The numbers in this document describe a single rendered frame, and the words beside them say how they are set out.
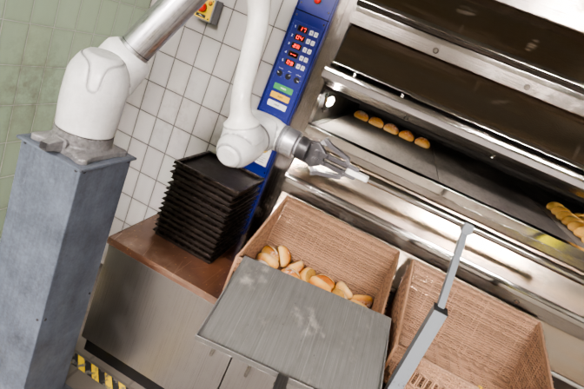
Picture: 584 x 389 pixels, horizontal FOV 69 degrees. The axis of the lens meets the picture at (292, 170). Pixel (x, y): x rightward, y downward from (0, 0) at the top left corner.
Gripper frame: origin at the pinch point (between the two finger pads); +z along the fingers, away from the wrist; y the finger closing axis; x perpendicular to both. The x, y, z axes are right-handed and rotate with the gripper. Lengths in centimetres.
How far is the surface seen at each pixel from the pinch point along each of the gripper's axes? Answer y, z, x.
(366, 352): 49, 26, 6
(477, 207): 4, 46, -54
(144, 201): 74, -94, -53
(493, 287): 31, 67, -54
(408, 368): 46, 39, 6
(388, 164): 3, 7, -54
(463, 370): 61, 68, -35
